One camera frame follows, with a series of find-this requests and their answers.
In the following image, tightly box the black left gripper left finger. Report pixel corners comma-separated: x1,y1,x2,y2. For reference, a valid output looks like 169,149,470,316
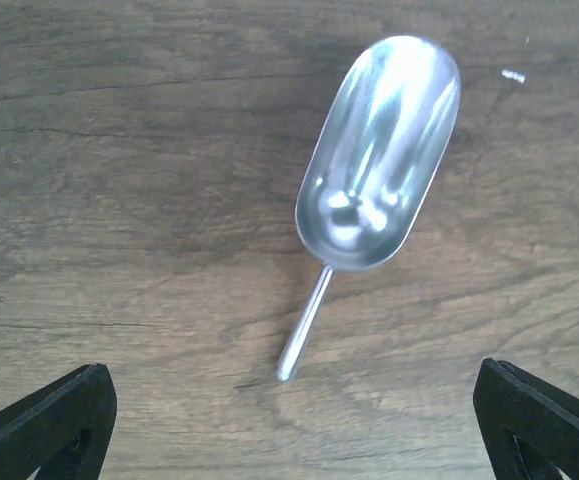
0,364,117,479

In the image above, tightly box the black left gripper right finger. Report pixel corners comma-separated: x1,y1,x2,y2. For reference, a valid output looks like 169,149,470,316
473,358,579,479

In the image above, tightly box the silver metal scoop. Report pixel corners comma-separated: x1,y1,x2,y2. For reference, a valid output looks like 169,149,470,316
276,35,461,383

